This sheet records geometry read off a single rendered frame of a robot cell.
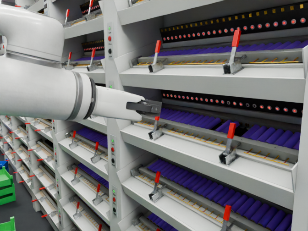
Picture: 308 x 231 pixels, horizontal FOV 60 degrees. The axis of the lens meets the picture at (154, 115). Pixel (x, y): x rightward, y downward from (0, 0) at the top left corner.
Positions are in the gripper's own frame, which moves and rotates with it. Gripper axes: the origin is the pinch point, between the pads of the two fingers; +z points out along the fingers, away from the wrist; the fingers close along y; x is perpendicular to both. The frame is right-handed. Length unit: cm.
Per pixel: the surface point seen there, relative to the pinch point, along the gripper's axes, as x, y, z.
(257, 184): -11.2, 18.1, 15.3
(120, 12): 27.7, -33.9, 8.0
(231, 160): -8.6, 10.5, 16.7
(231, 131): -2.3, 9.7, 15.9
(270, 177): -9.3, 20.0, 16.2
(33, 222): -106, -159, 33
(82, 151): -29, -77, 23
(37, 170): -69, -171, 34
